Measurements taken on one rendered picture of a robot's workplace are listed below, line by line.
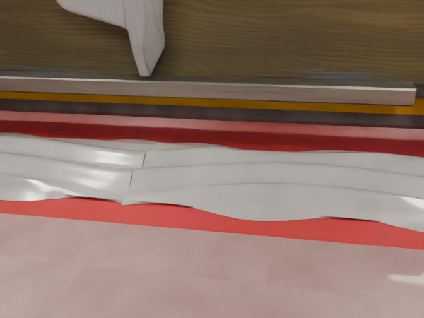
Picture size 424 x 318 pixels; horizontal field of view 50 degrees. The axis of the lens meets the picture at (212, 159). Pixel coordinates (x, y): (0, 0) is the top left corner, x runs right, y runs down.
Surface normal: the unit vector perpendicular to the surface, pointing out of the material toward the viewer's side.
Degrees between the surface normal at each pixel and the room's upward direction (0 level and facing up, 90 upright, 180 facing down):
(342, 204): 42
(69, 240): 0
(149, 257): 0
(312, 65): 90
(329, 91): 90
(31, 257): 0
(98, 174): 28
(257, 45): 90
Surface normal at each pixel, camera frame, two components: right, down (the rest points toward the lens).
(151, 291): -0.03, -0.88
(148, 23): 0.63, 0.59
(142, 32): -0.17, 0.63
